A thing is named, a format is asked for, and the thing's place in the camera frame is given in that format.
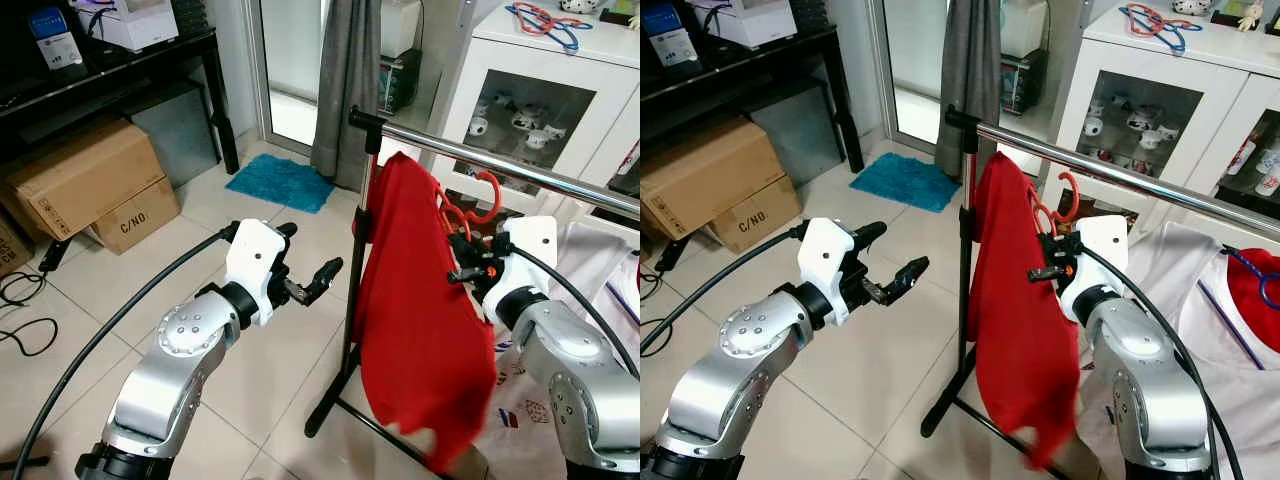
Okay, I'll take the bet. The red plastic clothes hanger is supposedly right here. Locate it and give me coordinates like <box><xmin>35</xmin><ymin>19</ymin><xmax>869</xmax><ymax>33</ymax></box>
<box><xmin>436</xmin><ymin>170</ymin><xmax>505</xmax><ymax>243</ymax></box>
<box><xmin>508</xmin><ymin>2</ymin><xmax>581</xmax><ymax>37</ymax></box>
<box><xmin>1030</xmin><ymin>170</ymin><xmax>1083</xmax><ymax>237</ymax></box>
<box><xmin>1120</xmin><ymin>3</ymin><xmax>1201</xmax><ymax>41</ymax></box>

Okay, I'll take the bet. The plain red t-shirt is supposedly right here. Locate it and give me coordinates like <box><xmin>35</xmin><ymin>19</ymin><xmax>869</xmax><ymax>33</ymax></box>
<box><xmin>352</xmin><ymin>152</ymin><xmax>499</xmax><ymax>475</ymax></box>
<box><xmin>965</xmin><ymin>152</ymin><xmax>1084</xmax><ymax>471</ymax></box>

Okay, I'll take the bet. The blue plastic clothes hanger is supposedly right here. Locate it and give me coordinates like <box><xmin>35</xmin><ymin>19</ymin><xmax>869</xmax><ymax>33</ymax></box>
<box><xmin>505</xmin><ymin>5</ymin><xmax>594</xmax><ymax>53</ymax></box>
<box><xmin>1122</xmin><ymin>5</ymin><xmax>1205</xmax><ymax>54</ymax></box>

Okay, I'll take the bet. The teal floor mat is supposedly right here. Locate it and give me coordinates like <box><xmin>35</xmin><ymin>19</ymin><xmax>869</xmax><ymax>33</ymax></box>
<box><xmin>224</xmin><ymin>153</ymin><xmax>337</xmax><ymax>215</ymax></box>
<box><xmin>849</xmin><ymin>152</ymin><xmax>961</xmax><ymax>214</ymax></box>

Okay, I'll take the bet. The metal clothes rack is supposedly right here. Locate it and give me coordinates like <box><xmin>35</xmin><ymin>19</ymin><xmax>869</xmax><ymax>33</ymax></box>
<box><xmin>920</xmin><ymin>104</ymin><xmax>1280</xmax><ymax>446</ymax></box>
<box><xmin>304</xmin><ymin>104</ymin><xmax>641</xmax><ymax>441</ymax></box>

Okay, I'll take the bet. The white printed t-shirt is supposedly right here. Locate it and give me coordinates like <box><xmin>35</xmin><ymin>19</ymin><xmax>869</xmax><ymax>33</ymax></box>
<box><xmin>1075</xmin><ymin>220</ymin><xmax>1280</xmax><ymax>480</ymax></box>
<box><xmin>470</xmin><ymin>220</ymin><xmax>641</xmax><ymax>480</ymax></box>

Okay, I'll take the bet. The cardboard box printed C/NO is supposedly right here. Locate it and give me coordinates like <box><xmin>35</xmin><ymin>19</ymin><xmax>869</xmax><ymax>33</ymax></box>
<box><xmin>712</xmin><ymin>177</ymin><xmax>803</xmax><ymax>254</ymax></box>
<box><xmin>88</xmin><ymin>178</ymin><xmax>182</xmax><ymax>256</ymax></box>

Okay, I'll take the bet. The grey curtain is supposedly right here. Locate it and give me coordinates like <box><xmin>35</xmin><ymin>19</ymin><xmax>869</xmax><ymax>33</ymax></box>
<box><xmin>935</xmin><ymin>0</ymin><xmax>1003</xmax><ymax>183</ymax></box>
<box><xmin>310</xmin><ymin>0</ymin><xmax>384</xmax><ymax>193</ymax></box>

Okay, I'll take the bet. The black box appliance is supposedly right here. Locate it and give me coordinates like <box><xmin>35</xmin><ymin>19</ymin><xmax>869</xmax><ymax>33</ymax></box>
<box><xmin>1000</xmin><ymin>48</ymin><xmax>1049</xmax><ymax>116</ymax></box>
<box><xmin>380</xmin><ymin>48</ymin><xmax>423</xmax><ymax>114</ymax></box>

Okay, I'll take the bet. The large plain cardboard box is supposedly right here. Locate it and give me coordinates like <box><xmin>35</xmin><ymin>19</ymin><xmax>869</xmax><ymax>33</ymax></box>
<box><xmin>3</xmin><ymin>120</ymin><xmax>168</xmax><ymax>241</ymax></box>
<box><xmin>640</xmin><ymin>115</ymin><xmax>788</xmax><ymax>239</ymax></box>

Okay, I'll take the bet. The black power adapter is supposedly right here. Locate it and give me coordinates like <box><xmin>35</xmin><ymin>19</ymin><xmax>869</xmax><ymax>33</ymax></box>
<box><xmin>38</xmin><ymin>238</ymin><xmax>73</xmax><ymax>274</ymax></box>
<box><xmin>655</xmin><ymin>235</ymin><xmax>691</xmax><ymax>273</ymax></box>

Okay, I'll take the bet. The red polo shirt striped collar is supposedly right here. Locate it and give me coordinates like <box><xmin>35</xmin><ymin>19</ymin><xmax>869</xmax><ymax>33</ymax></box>
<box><xmin>1225</xmin><ymin>250</ymin><xmax>1280</xmax><ymax>323</ymax></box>

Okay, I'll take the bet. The black desk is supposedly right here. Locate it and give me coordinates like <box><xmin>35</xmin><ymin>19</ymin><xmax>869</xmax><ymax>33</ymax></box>
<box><xmin>0</xmin><ymin>27</ymin><xmax>242</xmax><ymax>176</ymax></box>
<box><xmin>640</xmin><ymin>25</ymin><xmax>866</xmax><ymax>173</ymax></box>

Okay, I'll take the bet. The white glass-door cabinet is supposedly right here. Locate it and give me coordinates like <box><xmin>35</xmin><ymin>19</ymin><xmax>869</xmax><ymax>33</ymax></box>
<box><xmin>425</xmin><ymin>0</ymin><xmax>641</xmax><ymax>216</ymax></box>
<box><xmin>1040</xmin><ymin>0</ymin><xmax>1280</xmax><ymax>216</ymax></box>

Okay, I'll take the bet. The white boxed device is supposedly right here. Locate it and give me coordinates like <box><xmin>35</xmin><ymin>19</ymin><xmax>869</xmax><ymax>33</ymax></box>
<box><xmin>68</xmin><ymin>0</ymin><xmax>180</xmax><ymax>52</ymax></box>
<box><xmin>690</xmin><ymin>0</ymin><xmax>799</xmax><ymax>49</ymax></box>

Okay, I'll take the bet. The blue and white carton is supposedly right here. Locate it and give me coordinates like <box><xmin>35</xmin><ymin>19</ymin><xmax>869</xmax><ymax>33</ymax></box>
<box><xmin>27</xmin><ymin>8</ymin><xmax>84</xmax><ymax>71</ymax></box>
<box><xmin>645</xmin><ymin>5</ymin><xmax>701</xmax><ymax>67</ymax></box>

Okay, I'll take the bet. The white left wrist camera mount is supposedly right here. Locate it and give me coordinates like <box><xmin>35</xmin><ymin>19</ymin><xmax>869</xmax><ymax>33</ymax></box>
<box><xmin>798</xmin><ymin>217</ymin><xmax>858</xmax><ymax>328</ymax></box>
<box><xmin>225</xmin><ymin>218</ymin><xmax>291</xmax><ymax>327</ymax></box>

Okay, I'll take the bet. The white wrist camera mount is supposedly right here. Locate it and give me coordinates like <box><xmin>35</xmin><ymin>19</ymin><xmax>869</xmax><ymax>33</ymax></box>
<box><xmin>225</xmin><ymin>218</ymin><xmax>291</xmax><ymax>327</ymax></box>
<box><xmin>1058</xmin><ymin>215</ymin><xmax>1129</xmax><ymax>323</ymax></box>
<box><xmin>798</xmin><ymin>217</ymin><xmax>858</xmax><ymax>328</ymax></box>
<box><xmin>482</xmin><ymin>215</ymin><xmax>559</xmax><ymax>323</ymax></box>

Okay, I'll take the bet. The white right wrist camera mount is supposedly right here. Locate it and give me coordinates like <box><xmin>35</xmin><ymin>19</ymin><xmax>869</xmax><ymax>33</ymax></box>
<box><xmin>482</xmin><ymin>215</ymin><xmax>559</xmax><ymax>323</ymax></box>
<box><xmin>1058</xmin><ymin>215</ymin><xmax>1129</xmax><ymax>323</ymax></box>

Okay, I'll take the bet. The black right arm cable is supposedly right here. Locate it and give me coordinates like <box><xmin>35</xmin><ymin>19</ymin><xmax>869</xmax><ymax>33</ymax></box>
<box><xmin>510</xmin><ymin>244</ymin><xmax>641</xmax><ymax>381</ymax></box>
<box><xmin>1078</xmin><ymin>244</ymin><xmax>1245</xmax><ymax>480</ymax></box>

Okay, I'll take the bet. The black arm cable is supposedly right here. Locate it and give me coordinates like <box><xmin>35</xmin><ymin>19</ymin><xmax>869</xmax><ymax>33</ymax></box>
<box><xmin>640</xmin><ymin>224</ymin><xmax>807</xmax><ymax>357</ymax></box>
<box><xmin>1078</xmin><ymin>244</ymin><xmax>1245</xmax><ymax>480</ymax></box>
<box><xmin>8</xmin><ymin>224</ymin><xmax>243</xmax><ymax>480</ymax></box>
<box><xmin>510</xmin><ymin>244</ymin><xmax>641</xmax><ymax>381</ymax></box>

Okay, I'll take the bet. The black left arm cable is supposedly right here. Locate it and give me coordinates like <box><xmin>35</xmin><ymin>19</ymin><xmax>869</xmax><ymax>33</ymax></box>
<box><xmin>640</xmin><ymin>224</ymin><xmax>807</xmax><ymax>357</ymax></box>
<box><xmin>8</xmin><ymin>224</ymin><xmax>243</xmax><ymax>480</ymax></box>

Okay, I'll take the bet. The black floor cable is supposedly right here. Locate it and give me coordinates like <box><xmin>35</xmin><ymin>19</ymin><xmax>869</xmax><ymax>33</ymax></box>
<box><xmin>0</xmin><ymin>270</ymin><xmax>61</xmax><ymax>358</ymax></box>

